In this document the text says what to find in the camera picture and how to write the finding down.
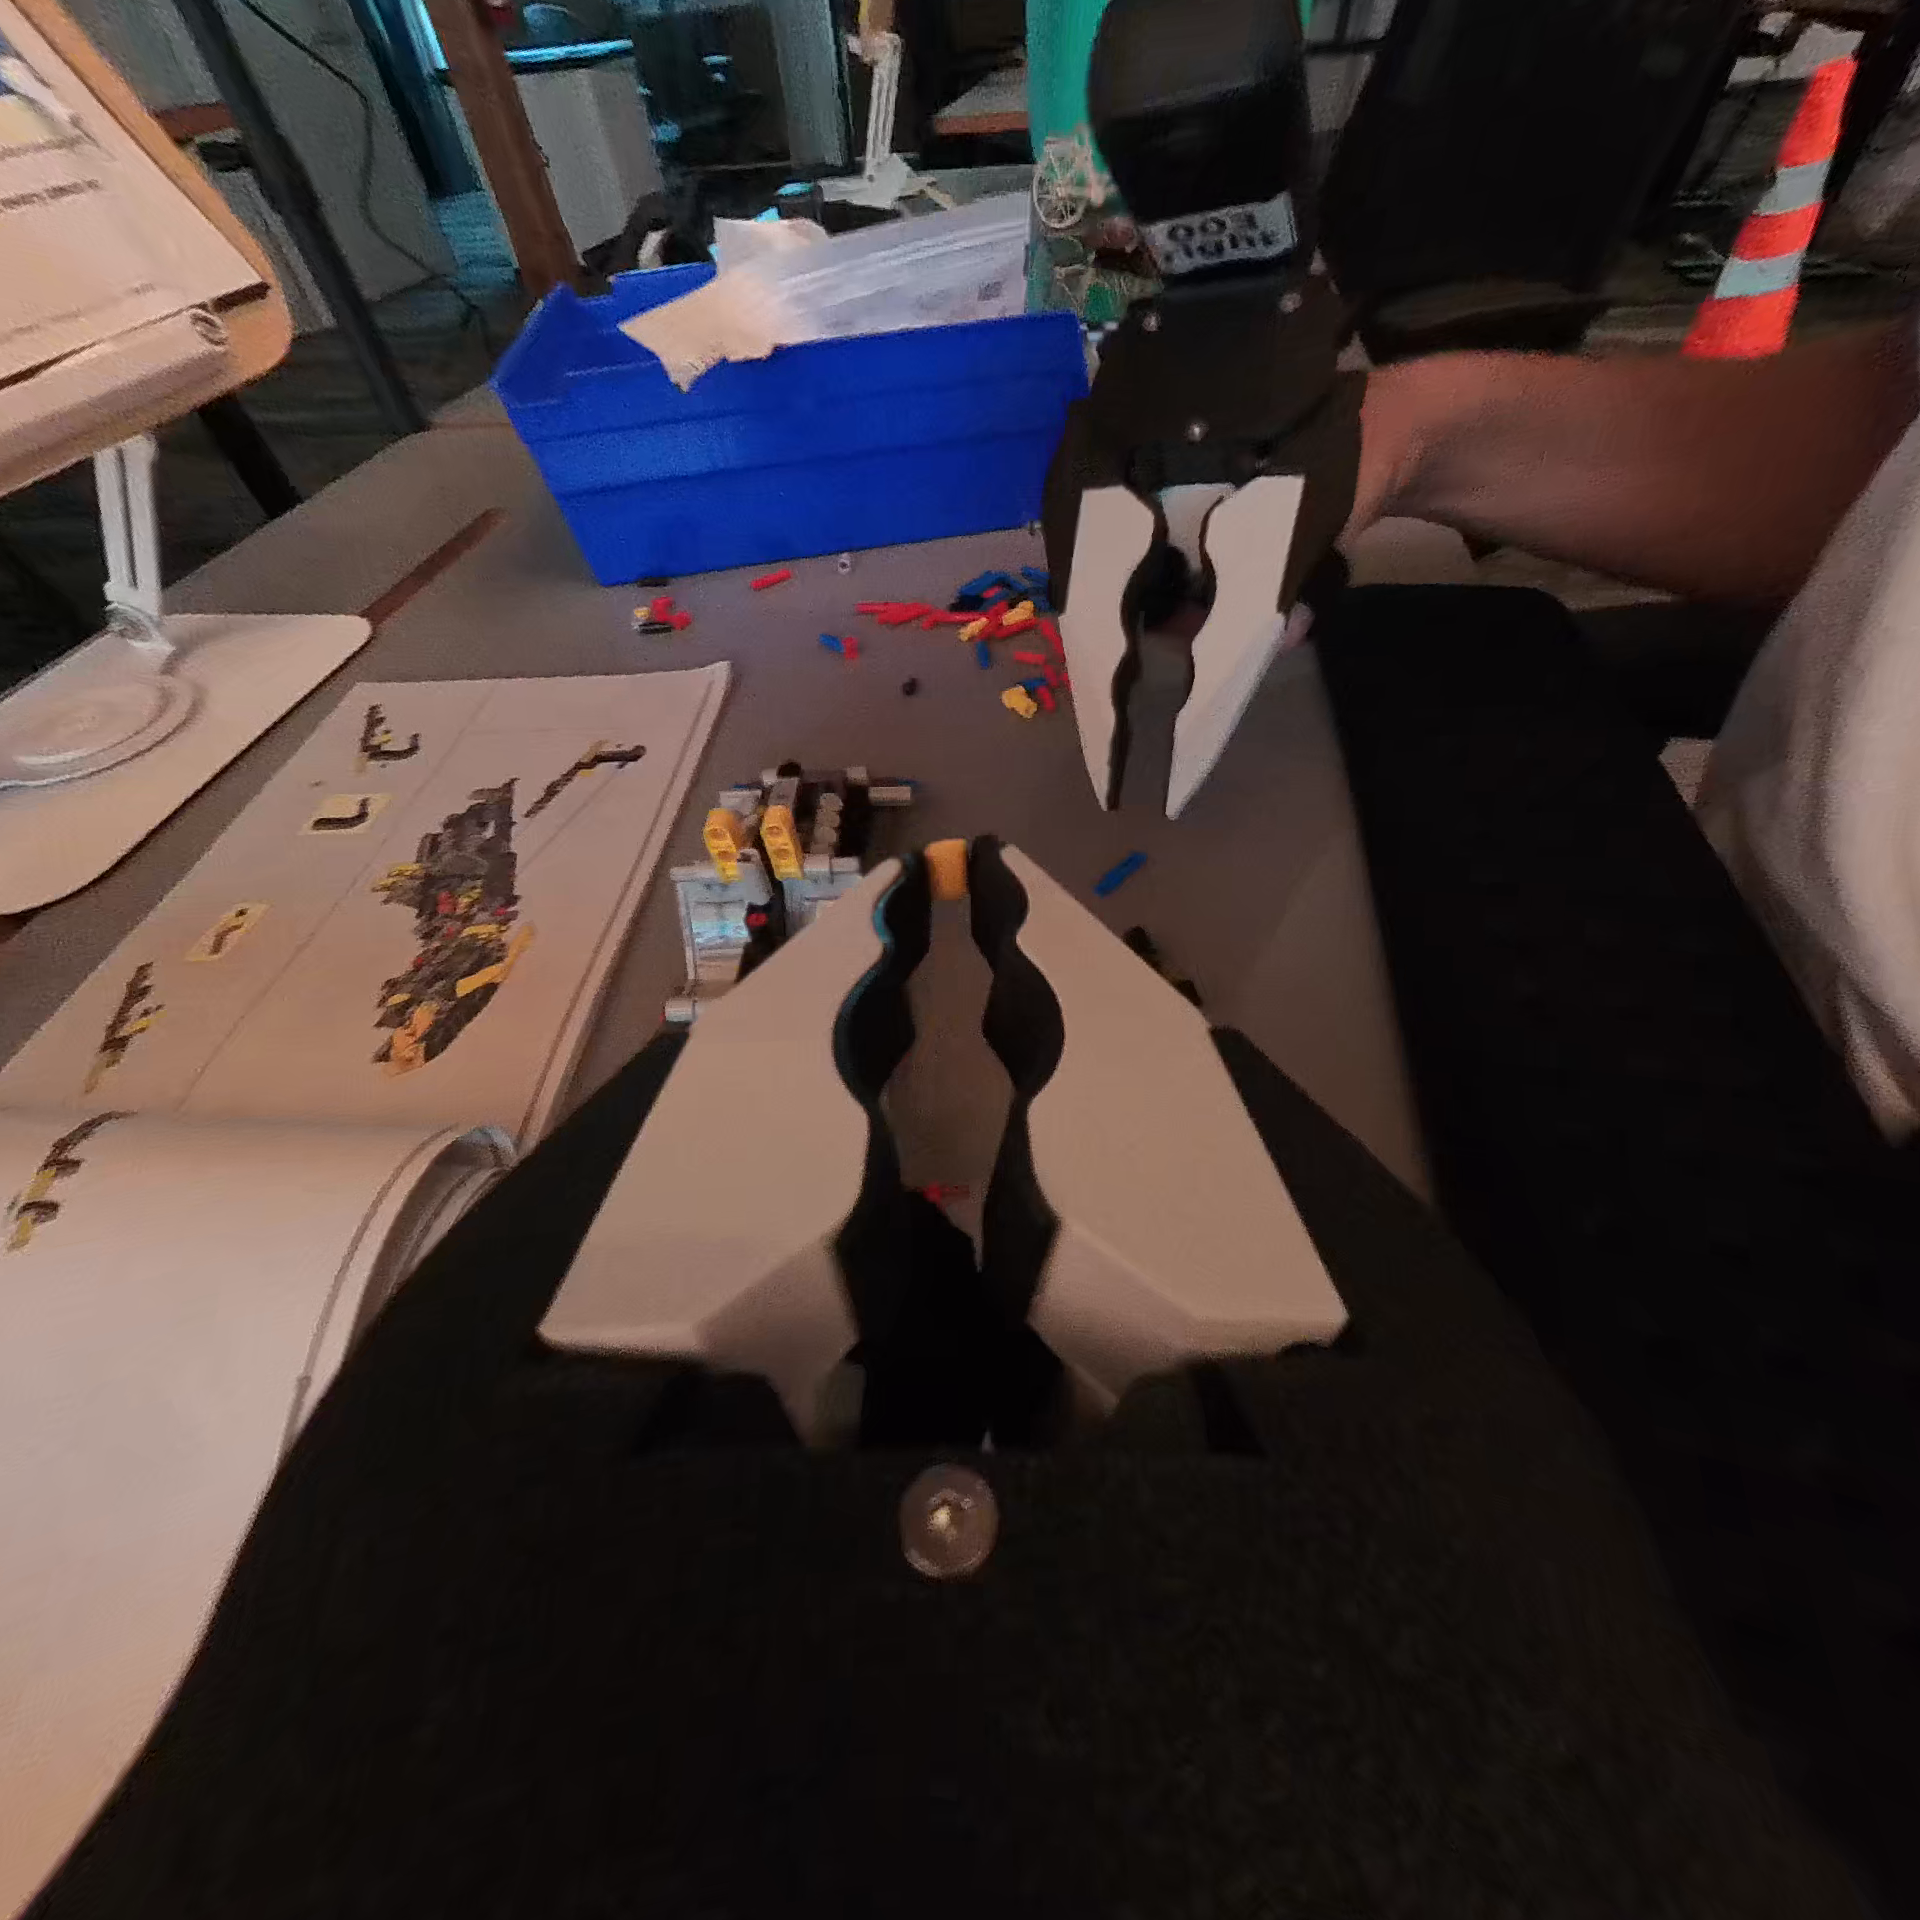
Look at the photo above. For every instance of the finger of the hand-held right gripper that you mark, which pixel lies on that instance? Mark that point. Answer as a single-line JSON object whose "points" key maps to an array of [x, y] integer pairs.
{"points": [[1245, 599], [1102, 599]]}

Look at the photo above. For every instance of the lego car chassis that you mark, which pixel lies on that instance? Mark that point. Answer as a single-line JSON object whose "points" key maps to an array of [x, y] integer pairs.
{"points": [[734, 901]]}

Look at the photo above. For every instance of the white desk lamp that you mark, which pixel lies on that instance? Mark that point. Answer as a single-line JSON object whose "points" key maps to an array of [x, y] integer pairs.
{"points": [[886, 106]]}

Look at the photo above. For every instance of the black oval lego piece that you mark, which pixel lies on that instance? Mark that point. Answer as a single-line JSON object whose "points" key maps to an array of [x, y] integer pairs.
{"points": [[1162, 962]]}

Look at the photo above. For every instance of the pile of red blue pins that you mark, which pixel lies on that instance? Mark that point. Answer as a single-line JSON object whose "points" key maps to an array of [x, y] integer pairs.
{"points": [[931, 613]]}

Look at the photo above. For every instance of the yellow lego brick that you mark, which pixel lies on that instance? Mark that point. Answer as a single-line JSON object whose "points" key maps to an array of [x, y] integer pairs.
{"points": [[946, 870]]}

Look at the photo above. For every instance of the black office chair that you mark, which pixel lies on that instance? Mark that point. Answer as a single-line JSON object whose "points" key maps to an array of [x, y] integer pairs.
{"points": [[1501, 181]]}

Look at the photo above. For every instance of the blue plastic bin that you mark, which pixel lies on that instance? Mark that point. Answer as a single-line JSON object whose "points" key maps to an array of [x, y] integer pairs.
{"points": [[780, 452]]}

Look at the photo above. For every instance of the black perforated panel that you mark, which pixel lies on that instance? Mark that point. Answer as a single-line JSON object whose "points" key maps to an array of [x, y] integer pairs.
{"points": [[1575, 1051]]}

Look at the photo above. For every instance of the crumpled white paper bags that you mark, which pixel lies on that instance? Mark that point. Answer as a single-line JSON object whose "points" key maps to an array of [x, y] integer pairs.
{"points": [[839, 284]]}

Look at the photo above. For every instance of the orange striped object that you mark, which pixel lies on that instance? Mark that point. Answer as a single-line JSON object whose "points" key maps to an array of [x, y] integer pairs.
{"points": [[1780, 225]]}

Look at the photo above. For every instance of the lego instruction booklet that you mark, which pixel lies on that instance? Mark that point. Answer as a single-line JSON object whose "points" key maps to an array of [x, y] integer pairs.
{"points": [[226, 1350]]}

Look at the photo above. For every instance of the wooden support post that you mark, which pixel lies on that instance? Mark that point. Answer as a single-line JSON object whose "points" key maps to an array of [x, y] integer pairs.
{"points": [[505, 137]]}

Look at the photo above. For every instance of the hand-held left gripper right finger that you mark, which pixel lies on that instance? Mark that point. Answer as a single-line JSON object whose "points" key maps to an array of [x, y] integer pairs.
{"points": [[1186, 1186]]}

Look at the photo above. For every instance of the red and black lego pieces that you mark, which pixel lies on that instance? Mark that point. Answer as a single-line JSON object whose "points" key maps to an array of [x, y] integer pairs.
{"points": [[661, 613]]}

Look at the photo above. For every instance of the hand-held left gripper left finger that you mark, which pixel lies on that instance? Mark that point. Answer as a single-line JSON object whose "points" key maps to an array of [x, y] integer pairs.
{"points": [[705, 1186]]}

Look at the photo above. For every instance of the person's right forearm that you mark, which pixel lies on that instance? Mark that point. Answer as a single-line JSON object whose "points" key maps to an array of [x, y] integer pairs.
{"points": [[1621, 452]]}

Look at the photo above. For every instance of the white cabinet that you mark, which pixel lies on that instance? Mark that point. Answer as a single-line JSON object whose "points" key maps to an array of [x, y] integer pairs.
{"points": [[593, 150]]}

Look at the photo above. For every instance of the white document stand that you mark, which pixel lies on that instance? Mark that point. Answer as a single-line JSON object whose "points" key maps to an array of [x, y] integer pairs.
{"points": [[150, 721]]}

